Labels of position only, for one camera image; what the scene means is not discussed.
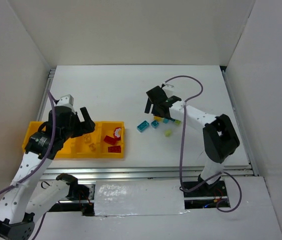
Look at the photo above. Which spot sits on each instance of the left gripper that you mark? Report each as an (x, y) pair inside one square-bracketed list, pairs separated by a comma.
[(80, 124)]

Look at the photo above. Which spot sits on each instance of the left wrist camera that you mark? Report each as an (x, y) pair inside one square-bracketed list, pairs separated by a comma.
[(66, 100)]

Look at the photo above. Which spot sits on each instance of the red rectangular lego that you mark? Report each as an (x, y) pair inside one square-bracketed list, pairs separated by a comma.
[(110, 140)]

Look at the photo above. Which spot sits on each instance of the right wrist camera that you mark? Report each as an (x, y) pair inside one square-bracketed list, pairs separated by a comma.
[(167, 86)]

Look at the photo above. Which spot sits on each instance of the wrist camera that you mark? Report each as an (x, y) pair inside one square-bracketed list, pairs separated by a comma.
[(167, 86), (66, 100)]

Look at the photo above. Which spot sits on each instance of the yellow three-compartment bin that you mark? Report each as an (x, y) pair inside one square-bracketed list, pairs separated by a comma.
[(75, 148)]

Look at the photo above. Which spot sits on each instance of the red arched lego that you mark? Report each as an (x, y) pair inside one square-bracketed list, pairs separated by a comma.
[(117, 133)]

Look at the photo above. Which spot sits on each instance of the small orange lego in bin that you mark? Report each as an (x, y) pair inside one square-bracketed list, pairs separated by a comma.
[(92, 147)]

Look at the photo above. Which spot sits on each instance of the aluminium rail frame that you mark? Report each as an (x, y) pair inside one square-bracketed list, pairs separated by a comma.
[(118, 93)]

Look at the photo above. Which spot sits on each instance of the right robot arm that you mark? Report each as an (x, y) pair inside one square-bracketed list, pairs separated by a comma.
[(220, 139)]

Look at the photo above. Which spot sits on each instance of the white taped sheet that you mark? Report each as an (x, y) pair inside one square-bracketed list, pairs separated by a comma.
[(138, 198)]

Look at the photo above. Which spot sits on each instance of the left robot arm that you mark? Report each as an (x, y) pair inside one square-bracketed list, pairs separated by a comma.
[(19, 212)]

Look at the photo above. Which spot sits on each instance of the blue long lego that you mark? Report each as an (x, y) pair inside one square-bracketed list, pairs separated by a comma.
[(142, 126)]

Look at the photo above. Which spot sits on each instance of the yellow lego brick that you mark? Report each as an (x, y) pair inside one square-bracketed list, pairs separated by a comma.
[(86, 138)]

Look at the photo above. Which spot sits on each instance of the blue two-by-two lego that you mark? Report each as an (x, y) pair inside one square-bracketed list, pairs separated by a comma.
[(154, 124)]

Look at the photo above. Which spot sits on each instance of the pale green small lego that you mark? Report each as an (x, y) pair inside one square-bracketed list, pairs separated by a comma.
[(168, 132)]

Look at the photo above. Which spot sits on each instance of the yellow rounded lego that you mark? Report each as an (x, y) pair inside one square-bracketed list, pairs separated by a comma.
[(158, 119)]

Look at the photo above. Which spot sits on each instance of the light blue small lego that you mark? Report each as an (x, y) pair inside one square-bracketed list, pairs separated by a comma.
[(165, 120)]

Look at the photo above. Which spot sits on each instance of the red yellow lego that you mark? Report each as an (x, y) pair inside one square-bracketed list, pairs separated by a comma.
[(115, 149)]

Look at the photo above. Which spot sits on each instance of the light green lego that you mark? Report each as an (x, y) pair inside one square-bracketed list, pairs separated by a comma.
[(178, 122)]

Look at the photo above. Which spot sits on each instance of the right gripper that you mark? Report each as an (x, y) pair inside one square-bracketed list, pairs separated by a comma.
[(156, 104)]

